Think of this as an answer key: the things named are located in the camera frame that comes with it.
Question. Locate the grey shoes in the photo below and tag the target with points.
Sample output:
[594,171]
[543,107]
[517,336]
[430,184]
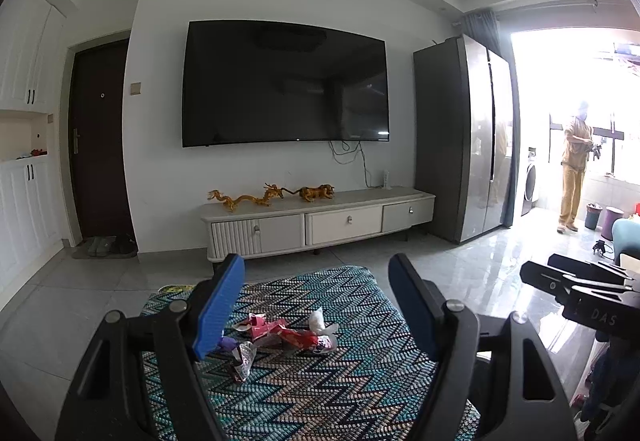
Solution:
[100,247]

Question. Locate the narrow cabinet drawer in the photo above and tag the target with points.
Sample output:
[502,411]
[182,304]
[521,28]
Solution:
[407,213]

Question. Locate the white washing machine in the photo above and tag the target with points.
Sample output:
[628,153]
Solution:
[529,181]

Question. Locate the white television cabinet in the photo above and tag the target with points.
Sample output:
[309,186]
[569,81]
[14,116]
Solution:
[310,201]

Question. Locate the beige wall switch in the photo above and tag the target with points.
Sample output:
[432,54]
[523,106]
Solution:
[135,89]

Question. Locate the teal bucket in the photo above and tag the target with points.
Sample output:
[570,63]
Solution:
[593,218]

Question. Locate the large black television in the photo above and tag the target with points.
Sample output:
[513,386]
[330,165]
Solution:
[280,81]

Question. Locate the dark shoes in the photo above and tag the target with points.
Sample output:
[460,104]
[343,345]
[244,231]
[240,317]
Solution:
[125,245]

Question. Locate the red snack wrapper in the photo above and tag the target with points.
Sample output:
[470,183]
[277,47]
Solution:
[280,331]

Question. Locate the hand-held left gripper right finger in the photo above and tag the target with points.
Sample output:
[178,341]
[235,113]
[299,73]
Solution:
[415,306]

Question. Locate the golden tiger figurine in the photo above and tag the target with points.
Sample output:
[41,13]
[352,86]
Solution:
[315,193]

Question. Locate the golden dragon figurine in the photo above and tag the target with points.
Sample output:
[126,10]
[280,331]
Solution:
[240,200]

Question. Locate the dark brown entrance door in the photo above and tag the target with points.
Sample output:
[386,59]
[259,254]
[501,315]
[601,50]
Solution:
[100,146]

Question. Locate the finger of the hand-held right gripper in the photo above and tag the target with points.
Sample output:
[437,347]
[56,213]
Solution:
[585,266]
[545,278]

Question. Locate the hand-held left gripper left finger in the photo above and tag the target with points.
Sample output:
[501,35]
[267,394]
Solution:
[220,308]

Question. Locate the purple bucket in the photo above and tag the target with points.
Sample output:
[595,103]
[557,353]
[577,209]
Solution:
[611,223]

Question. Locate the zigzag knitted blanket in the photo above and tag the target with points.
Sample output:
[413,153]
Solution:
[320,396]

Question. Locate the small red ornament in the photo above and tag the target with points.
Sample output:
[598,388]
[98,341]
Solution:
[38,152]

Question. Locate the white hallway cabinet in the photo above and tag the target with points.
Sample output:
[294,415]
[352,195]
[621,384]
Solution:
[25,61]

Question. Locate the teal chair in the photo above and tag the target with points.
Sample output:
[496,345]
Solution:
[627,236]

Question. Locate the person's blue clothing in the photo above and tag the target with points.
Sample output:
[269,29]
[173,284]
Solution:
[615,381]

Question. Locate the red and white wrapper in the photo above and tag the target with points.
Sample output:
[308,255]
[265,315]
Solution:
[325,343]

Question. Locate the ribbed cabinet door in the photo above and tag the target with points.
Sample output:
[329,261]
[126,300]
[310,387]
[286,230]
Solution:
[260,233]

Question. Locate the purple wrapper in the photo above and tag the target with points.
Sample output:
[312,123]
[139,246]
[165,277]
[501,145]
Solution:
[228,345]

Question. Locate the white router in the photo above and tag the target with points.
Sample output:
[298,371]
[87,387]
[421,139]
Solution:
[386,178]

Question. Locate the grey double-door refrigerator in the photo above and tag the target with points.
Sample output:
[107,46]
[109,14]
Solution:
[450,136]

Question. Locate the wide cabinet drawer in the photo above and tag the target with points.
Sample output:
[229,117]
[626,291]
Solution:
[345,223]

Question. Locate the black toy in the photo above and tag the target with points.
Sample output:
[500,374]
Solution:
[601,248]

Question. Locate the yellow green packet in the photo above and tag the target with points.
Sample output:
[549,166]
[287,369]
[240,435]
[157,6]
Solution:
[177,289]

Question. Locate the white plastic wrapper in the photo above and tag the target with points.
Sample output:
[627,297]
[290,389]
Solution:
[318,321]

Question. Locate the balcony window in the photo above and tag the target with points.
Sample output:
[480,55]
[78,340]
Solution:
[612,133]

